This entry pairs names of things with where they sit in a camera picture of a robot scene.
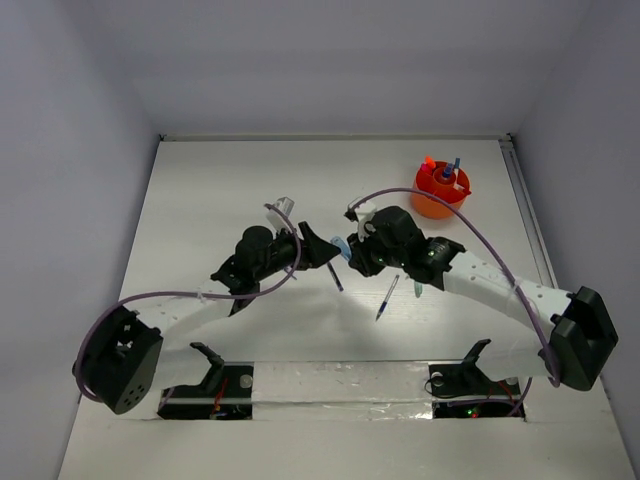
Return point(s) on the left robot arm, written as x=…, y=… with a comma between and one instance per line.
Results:
x=131, y=349

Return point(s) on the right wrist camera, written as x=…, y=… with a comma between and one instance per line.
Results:
x=360, y=212

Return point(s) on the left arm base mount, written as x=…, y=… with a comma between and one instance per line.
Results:
x=224, y=393

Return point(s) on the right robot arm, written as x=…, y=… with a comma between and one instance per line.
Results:
x=574, y=332

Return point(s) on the blue ballpoint pen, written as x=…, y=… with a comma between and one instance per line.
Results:
x=387, y=297

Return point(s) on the silver taped front rail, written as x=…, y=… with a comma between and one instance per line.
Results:
x=341, y=391

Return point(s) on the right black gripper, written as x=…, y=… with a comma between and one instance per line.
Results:
x=360, y=259

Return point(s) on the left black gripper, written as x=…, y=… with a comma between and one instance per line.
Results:
x=314, y=252

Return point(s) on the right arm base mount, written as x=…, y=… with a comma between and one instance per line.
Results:
x=462, y=391

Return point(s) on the orange round pen holder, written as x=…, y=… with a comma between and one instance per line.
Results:
x=435, y=184

